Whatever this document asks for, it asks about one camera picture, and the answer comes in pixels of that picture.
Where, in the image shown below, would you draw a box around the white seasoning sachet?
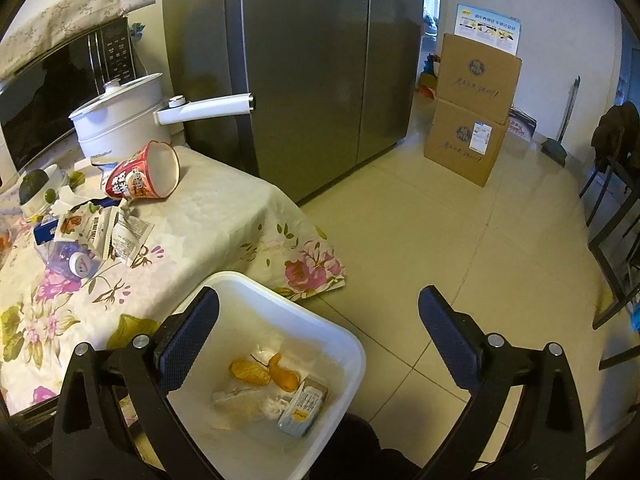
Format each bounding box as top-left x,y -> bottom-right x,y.
111,208 -> 154,266

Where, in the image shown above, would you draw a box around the broom with dustpan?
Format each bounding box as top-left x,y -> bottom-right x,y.
540,76 -> 582,167

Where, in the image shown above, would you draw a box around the dark green squash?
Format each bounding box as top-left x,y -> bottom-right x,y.
18,169 -> 49,205

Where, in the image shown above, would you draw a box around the stacked white bowls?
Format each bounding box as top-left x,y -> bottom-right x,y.
20,164 -> 68,219

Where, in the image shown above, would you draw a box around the white plastic trash bin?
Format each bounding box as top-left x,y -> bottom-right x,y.
127,270 -> 368,480

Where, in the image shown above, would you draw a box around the white blue poster sheet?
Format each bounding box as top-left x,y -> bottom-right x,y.
454,3 -> 522,55

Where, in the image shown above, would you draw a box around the upper cardboard box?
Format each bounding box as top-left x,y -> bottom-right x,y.
436,34 -> 522,124

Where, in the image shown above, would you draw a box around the grey steel refrigerator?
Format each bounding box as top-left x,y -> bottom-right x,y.
163,0 -> 423,201

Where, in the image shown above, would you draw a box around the lower cardboard box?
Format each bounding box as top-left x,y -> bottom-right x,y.
424,99 -> 506,188

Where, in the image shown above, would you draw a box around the orange fish-shaped snack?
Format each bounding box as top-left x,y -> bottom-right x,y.
267,353 -> 300,393

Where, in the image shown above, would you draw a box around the red instant noodle cup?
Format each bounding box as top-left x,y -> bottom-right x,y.
105,141 -> 180,200

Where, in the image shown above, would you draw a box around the black microwave oven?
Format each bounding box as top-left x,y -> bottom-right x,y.
1,18 -> 137,170

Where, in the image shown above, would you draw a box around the cardboard box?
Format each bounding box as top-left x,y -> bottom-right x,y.
436,34 -> 522,124
424,99 -> 506,188

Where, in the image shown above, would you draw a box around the floral tablecloth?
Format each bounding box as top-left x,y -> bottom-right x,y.
1,148 -> 345,413

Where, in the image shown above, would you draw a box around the white electric cooking pot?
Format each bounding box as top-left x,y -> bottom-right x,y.
70,73 -> 255,162

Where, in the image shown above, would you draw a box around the small carton in bin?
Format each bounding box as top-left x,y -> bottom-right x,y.
277,377 -> 329,438

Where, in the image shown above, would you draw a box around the green lime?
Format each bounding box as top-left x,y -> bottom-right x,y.
68,171 -> 86,190

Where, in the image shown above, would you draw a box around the blue biscuit box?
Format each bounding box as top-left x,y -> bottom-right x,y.
34,218 -> 58,246

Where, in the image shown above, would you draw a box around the snack wrapper with print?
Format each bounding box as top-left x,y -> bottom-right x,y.
53,202 -> 118,260

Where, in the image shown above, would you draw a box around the dark chair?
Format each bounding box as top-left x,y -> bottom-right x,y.
578,100 -> 640,372

